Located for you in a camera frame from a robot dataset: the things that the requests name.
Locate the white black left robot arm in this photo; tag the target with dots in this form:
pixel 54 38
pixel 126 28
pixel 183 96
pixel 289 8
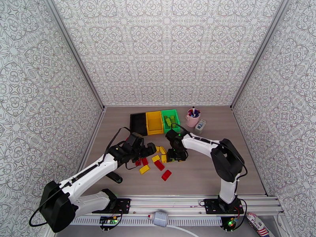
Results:
pixel 86 174

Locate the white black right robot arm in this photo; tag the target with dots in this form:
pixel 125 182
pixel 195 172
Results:
pixel 224 159

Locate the green plastic bin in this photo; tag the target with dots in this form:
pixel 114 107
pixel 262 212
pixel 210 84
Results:
pixel 165 129

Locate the pink cup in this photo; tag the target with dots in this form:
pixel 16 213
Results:
pixel 192 121

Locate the yellow plastic bin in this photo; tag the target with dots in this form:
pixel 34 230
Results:
pixel 154 122

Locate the small white grey box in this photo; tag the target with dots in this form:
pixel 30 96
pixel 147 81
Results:
pixel 200 127

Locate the black plastic bin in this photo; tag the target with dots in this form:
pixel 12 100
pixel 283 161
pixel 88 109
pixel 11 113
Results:
pixel 138 122

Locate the red marker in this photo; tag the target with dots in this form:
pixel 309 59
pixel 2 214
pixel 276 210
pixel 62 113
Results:
pixel 190 113

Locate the purple marker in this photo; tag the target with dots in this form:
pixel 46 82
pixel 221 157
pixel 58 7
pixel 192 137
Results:
pixel 196 113

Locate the white power adapter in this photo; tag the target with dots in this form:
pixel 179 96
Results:
pixel 160 218

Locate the circuit board with green light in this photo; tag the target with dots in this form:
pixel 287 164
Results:
pixel 232 223

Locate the printed snack bag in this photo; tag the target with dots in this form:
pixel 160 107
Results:
pixel 258 226

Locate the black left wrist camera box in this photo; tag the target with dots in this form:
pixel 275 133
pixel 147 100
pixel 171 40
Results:
pixel 134 141

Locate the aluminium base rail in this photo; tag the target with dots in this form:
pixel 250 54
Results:
pixel 167 203

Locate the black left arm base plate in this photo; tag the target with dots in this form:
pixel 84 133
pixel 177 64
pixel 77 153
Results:
pixel 123 205

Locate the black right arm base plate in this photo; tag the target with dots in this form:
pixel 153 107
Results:
pixel 212 206

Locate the aluminium frame post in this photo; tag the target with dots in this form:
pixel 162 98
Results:
pixel 259 51
pixel 74 50

